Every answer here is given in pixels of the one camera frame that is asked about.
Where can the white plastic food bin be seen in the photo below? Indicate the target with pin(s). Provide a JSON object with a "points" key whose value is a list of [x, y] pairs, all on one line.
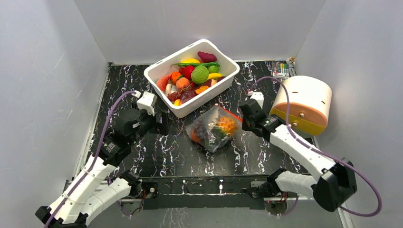
{"points": [[228, 68]]}

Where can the red toy tomato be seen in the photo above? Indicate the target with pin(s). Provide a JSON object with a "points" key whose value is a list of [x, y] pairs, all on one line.
{"points": [[187, 72]]}

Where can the box of markers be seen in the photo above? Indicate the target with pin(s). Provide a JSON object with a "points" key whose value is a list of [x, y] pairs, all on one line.
{"points": [[283, 69]]}

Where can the yellow orange toy piece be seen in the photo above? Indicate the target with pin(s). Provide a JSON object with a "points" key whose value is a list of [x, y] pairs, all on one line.
{"points": [[201, 89]]}

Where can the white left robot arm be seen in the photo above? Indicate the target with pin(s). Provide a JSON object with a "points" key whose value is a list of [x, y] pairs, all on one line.
{"points": [[79, 204]]}

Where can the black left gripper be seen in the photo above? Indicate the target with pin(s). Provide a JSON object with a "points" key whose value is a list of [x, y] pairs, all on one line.
{"points": [[163, 127]]}

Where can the red toy grape bunch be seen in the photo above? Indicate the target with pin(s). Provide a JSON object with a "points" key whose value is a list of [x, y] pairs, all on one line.
{"points": [[177, 95]]}

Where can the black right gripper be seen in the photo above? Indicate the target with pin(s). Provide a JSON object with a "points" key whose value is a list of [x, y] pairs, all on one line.
{"points": [[249, 111]]}

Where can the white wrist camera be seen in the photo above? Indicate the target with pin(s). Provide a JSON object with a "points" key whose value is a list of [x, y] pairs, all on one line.
{"points": [[145, 101], [257, 96]]}

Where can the dark toy grapes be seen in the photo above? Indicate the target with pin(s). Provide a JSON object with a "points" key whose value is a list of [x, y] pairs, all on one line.
{"points": [[199, 128]]}

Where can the purple toy sweet potato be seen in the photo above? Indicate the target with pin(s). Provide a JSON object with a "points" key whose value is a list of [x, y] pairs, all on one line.
{"points": [[206, 57]]}

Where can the green toy cabbage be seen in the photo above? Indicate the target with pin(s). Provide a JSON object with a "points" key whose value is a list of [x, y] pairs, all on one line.
{"points": [[200, 75]]}

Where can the red toy slice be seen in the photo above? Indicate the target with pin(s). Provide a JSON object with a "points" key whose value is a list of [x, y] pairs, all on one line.
{"points": [[163, 81]]}

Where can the yellow toy banana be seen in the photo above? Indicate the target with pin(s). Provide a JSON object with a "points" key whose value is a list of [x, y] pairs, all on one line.
{"points": [[215, 76]]}

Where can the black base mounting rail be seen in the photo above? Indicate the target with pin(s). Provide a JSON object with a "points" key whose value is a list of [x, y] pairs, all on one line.
{"points": [[204, 192]]}

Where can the dark red toy meat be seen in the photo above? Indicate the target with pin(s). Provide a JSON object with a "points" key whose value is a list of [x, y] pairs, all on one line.
{"points": [[188, 95]]}

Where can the orange toy carrot piece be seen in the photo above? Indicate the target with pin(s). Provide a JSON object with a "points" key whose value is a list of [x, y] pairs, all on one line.
{"points": [[175, 76]]}

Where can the orange toy pineapple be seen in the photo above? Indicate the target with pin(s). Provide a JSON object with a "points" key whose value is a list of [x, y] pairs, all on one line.
{"points": [[225, 127]]}

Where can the white cylindrical drum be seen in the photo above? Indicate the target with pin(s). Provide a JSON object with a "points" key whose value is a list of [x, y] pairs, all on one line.
{"points": [[310, 101]]}

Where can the orange toy tangerine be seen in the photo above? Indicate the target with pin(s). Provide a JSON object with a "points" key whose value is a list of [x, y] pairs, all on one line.
{"points": [[197, 137]]}

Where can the clear zip top bag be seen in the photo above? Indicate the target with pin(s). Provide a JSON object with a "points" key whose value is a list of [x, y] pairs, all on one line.
{"points": [[211, 143]]}

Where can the peach toy fruit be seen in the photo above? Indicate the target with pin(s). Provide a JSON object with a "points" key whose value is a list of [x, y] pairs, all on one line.
{"points": [[182, 83]]}

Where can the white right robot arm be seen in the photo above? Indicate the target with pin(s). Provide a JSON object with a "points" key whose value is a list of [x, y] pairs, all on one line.
{"points": [[299, 149]]}

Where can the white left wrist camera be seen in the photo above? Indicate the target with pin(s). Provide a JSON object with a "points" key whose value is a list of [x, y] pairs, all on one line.
{"points": [[145, 101]]}

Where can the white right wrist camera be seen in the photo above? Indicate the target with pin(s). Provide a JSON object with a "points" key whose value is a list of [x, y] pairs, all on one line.
{"points": [[257, 96]]}

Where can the green toy chili pepper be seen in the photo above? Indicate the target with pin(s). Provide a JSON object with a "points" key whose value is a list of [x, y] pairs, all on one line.
{"points": [[207, 65]]}

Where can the yellow toy lemon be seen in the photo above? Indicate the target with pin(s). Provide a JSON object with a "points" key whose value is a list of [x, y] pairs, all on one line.
{"points": [[190, 60]]}

